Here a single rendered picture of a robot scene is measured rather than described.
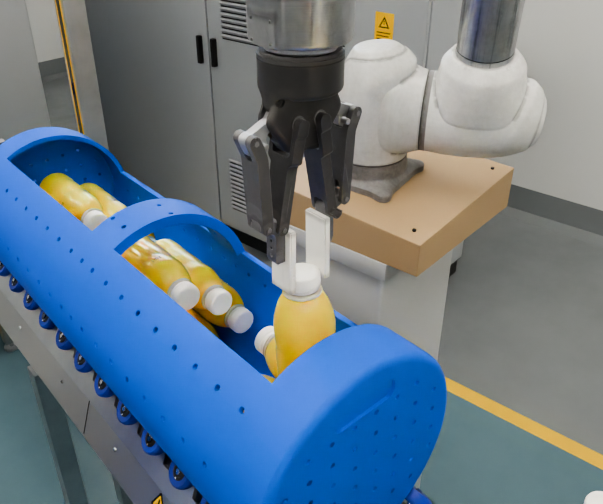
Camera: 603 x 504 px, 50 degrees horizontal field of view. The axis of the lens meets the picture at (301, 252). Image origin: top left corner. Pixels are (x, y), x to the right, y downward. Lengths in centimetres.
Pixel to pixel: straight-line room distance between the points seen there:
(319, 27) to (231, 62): 239
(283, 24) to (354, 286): 87
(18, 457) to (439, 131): 173
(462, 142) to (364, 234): 25
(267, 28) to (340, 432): 38
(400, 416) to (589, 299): 246
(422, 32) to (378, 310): 121
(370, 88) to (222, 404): 73
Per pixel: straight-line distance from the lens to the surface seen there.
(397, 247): 121
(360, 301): 134
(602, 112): 347
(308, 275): 65
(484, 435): 235
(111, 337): 85
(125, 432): 104
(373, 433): 71
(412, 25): 231
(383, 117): 125
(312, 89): 54
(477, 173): 143
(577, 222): 366
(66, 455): 185
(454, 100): 121
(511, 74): 121
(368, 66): 124
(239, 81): 290
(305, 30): 52
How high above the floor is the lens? 165
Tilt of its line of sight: 31 degrees down
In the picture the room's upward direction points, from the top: straight up
